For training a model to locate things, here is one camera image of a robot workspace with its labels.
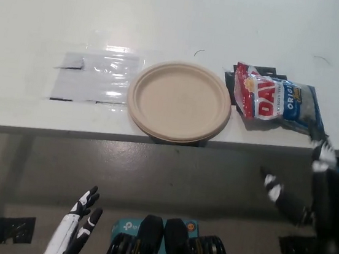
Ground teal box on robot torso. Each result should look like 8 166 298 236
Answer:
107 208 201 254

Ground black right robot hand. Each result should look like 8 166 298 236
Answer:
251 127 339 248

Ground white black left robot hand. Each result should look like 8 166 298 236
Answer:
41 180 106 254

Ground beige paper plate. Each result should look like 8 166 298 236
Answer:
122 54 238 149

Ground clear plastic sheet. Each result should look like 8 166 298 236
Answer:
41 36 147 111

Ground red blue sunflower seeds bag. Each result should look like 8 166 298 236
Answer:
227 60 333 137

